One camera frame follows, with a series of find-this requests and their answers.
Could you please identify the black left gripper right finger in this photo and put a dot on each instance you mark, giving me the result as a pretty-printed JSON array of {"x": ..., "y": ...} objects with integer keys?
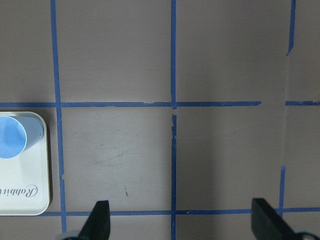
[{"x": 266, "y": 223}]

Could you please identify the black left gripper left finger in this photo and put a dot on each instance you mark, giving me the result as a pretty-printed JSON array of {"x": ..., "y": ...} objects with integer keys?
[{"x": 98, "y": 224}]

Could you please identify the blue plastic cup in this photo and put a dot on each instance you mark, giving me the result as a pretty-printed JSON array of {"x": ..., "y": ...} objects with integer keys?
[{"x": 18, "y": 134}]

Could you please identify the cream plastic tray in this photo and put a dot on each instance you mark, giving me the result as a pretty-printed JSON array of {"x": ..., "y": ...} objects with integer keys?
[{"x": 25, "y": 179}]

